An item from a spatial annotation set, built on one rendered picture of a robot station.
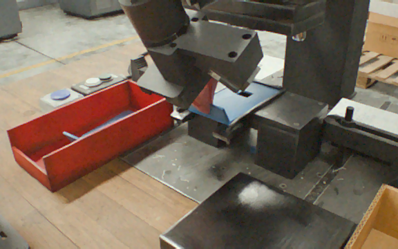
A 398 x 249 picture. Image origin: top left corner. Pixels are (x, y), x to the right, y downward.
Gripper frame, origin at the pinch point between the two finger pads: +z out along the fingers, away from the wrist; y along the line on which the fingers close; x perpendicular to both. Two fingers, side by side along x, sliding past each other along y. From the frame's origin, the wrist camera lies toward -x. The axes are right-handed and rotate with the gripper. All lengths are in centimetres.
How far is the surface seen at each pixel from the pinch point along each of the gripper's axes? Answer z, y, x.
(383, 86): 230, 201, 31
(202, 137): 11.0, 0.4, 5.0
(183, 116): 1.2, -1.9, 2.8
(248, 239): 2.5, -12.2, -14.0
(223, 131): 1.1, -1.8, -4.1
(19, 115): 4.3, -14.0, 39.4
